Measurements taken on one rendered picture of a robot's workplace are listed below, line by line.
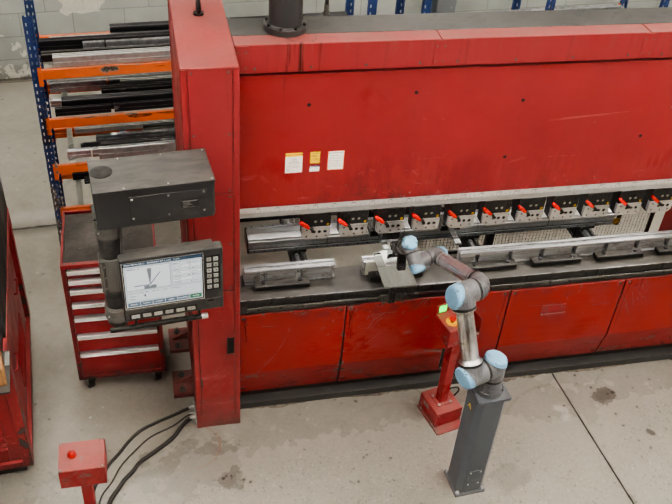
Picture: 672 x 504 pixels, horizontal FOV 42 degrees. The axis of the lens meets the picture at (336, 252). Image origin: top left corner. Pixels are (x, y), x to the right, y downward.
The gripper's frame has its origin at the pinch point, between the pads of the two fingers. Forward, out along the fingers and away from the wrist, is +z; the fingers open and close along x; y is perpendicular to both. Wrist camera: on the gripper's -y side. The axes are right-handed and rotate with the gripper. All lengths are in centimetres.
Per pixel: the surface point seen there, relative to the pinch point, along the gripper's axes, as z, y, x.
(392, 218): -12.7, 19.4, 1.5
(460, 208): -15.3, 21.5, -35.9
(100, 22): 310, 287, 156
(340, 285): 14.2, -10.1, 28.1
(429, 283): 11.0, -14.0, -21.5
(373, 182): -30.9, 35.1, 14.2
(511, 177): -29, 33, -62
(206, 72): -103, 69, 99
